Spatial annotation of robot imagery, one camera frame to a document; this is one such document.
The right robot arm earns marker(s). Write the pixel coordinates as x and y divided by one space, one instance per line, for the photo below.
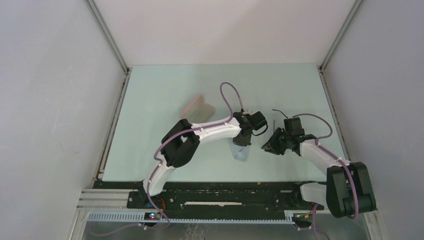
347 191

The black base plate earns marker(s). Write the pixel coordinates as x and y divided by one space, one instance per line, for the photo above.
221 200

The pink glasses case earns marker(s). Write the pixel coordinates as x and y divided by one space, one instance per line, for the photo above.
198 111

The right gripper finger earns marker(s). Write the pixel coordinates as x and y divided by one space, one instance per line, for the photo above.
275 141
277 151

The blue toothed cable duct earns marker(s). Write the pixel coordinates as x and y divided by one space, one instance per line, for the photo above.
139 217

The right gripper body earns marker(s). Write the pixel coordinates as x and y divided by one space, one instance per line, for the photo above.
288 136

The aluminium frame rail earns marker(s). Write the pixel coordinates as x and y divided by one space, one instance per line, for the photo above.
103 199

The light blue cleaning cloth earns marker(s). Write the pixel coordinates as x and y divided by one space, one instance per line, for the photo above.
240 153

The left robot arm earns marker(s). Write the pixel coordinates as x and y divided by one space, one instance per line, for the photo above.
179 145

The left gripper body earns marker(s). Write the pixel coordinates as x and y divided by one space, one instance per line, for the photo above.
240 141

